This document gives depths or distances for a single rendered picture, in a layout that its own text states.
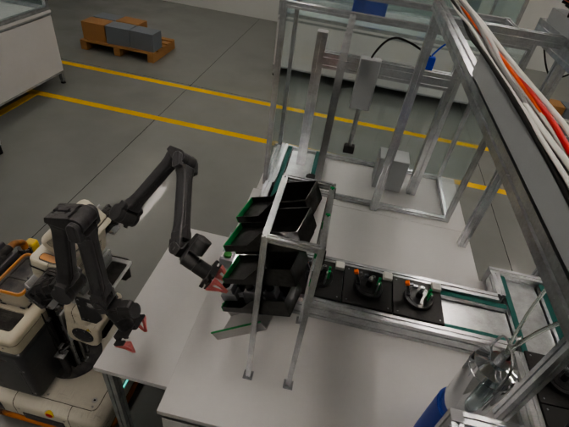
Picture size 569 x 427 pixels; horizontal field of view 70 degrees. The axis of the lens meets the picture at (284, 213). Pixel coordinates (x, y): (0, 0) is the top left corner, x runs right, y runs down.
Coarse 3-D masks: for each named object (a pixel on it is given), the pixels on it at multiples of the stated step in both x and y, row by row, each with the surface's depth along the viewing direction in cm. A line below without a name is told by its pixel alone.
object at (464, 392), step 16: (480, 352) 125; (496, 352) 123; (512, 352) 116; (464, 368) 129; (480, 368) 121; (496, 368) 120; (512, 368) 114; (464, 384) 127; (480, 384) 122; (496, 384) 119; (512, 384) 119; (448, 400) 136; (464, 400) 129; (480, 400) 125; (496, 400) 124
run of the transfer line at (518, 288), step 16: (496, 272) 220; (512, 272) 222; (496, 288) 211; (512, 288) 219; (528, 288) 220; (496, 304) 204; (512, 304) 205; (528, 304) 211; (544, 304) 209; (496, 320) 200; (512, 320) 198; (528, 320) 203; (544, 320) 204; (496, 336) 189; (544, 336) 196; (560, 336) 193; (544, 352) 189; (528, 416) 162
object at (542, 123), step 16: (464, 0) 156; (464, 16) 137; (480, 32) 120; (480, 48) 108; (496, 48) 108; (496, 64) 101; (512, 64) 97; (544, 64) 198; (512, 80) 89; (528, 80) 88; (512, 96) 82; (528, 96) 84; (528, 112) 78; (544, 112) 76; (528, 128) 73; (544, 128) 71; (560, 128) 71; (544, 144) 68; (560, 144) 68; (544, 160) 67; (560, 160) 65; (560, 176) 62
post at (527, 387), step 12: (564, 336) 136; (552, 348) 140; (564, 348) 134; (540, 360) 145; (552, 360) 139; (564, 360) 137; (528, 372) 151; (540, 372) 144; (552, 372) 142; (528, 384) 149; (540, 384) 147; (516, 396) 155; (528, 396) 153; (504, 408) 162; (516, 408) 159; (504, 420) 166
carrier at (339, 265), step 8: (328, 264) 208; (336, 264) 206; (344, 264) 207; (304, 272) 202; (320, 272) 197; (328, 272) 190; (336, 272) 205; (304, 280) 198; (320, 280) 196; (328, 280) 197; (336, 280) 200; (304, 288) 194; (320, 288) 195; (328, 288) 196; (336, 288) 197; (320, 296) 192; (328, 296) 192; (336, 296) 193
